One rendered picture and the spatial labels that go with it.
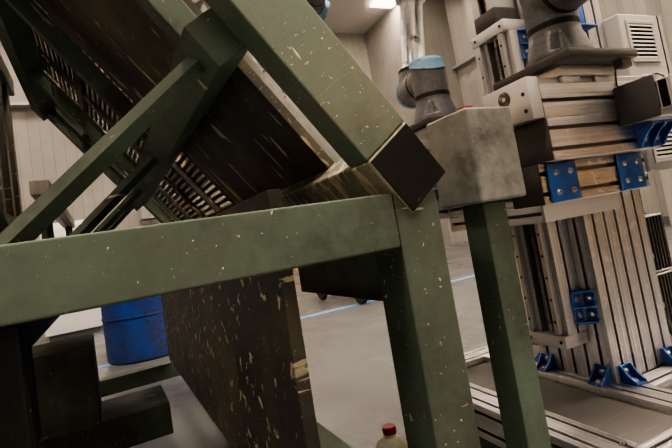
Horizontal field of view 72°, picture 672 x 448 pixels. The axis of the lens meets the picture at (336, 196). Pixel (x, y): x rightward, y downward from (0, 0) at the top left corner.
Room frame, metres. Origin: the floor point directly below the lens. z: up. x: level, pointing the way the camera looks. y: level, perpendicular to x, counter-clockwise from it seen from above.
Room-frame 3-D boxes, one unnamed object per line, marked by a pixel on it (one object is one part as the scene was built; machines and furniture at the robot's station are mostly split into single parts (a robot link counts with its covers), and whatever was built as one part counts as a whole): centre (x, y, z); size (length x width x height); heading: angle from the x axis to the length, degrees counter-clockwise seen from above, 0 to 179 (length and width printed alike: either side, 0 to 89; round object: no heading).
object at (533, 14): (1.07, -0.58, 1.20); 0.13 x 0.12 x 0.14; 6
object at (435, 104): (1.53, -0.37, 1.09); 0.15 x 0.15 x 0.10
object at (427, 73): (1.53, -0.37, 1.20); 0.13 x 0.12 x 0.14; 11
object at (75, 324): (5.78, 3.43, 0.70); 0.71 x 0.63 x 1.40; 22
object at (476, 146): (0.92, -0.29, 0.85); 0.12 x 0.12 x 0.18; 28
